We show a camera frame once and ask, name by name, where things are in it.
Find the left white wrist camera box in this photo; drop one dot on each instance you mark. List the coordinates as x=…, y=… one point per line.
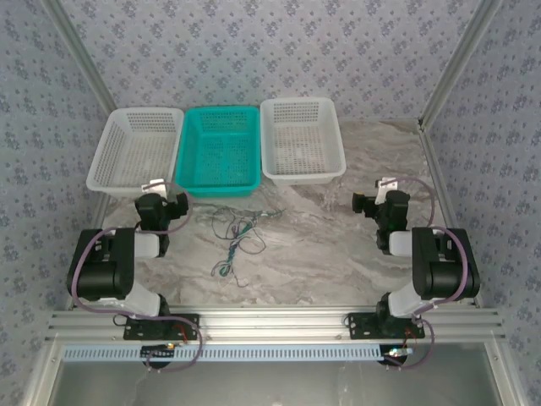
x=153, y=186

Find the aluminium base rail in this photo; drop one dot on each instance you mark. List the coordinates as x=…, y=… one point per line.
x=270, y=325

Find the white perforated plastic basket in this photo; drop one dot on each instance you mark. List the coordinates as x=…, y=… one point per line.
x=127, y=148
x=300, y=139

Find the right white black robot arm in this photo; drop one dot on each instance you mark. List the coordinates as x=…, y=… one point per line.
x=444, y=270

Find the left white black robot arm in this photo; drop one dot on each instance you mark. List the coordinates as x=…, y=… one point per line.
x=101, y=270

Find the teal perforated plastic basket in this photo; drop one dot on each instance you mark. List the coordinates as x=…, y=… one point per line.
x=217, y=148

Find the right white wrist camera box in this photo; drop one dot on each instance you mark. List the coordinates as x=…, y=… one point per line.
x=385, y=186

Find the black controller board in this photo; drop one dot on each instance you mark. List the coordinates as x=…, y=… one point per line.
x=395, y=359
x=156, y=352

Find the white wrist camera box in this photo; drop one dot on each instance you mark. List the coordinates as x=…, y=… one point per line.
x=385, y=186
x=153, y=186

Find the aluminium corner post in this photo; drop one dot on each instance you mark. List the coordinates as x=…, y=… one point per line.
x=80, y=55
x=462, y=55

